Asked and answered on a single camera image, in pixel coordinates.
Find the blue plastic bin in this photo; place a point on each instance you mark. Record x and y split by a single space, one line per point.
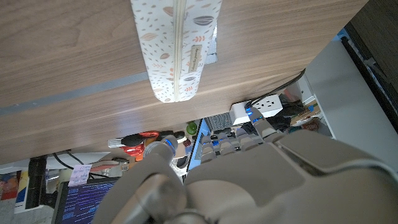
194 146

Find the pink sticky note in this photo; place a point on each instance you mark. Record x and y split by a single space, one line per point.
80 175

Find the white power strip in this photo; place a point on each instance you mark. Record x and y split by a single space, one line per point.
267 105

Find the dark laptop keyboard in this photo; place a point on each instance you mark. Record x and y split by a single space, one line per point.
220 121

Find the black computer monitor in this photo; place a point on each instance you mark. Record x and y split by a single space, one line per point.
81 202

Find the green ball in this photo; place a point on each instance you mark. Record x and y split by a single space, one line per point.
191 127

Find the black crumpled cloth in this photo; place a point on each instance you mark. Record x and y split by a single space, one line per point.
286 119

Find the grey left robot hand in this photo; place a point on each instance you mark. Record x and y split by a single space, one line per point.
267 186

